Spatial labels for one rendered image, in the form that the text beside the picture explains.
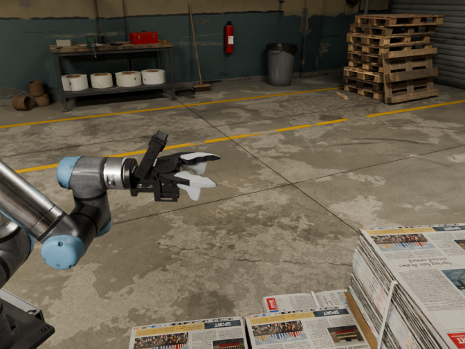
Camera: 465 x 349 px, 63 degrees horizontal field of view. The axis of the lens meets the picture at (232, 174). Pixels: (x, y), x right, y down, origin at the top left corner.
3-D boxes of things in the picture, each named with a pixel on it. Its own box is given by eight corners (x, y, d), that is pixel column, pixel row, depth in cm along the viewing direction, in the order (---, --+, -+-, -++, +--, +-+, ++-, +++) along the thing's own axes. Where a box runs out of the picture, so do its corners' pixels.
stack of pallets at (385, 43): (387, 83, 764) (399, 13, 708) (429, 93, 689) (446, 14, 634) (338, 90, 705) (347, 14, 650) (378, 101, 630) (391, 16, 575)
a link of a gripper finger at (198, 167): (216, 168, 94) (180, 176, 91) (215, 147, 91) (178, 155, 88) (221, 174, 92) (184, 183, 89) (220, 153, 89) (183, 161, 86)
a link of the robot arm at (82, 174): (73, 182, 92) (66, 149, 89) (117, 183, 92) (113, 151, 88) (58, 198, 85) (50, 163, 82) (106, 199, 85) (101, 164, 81)
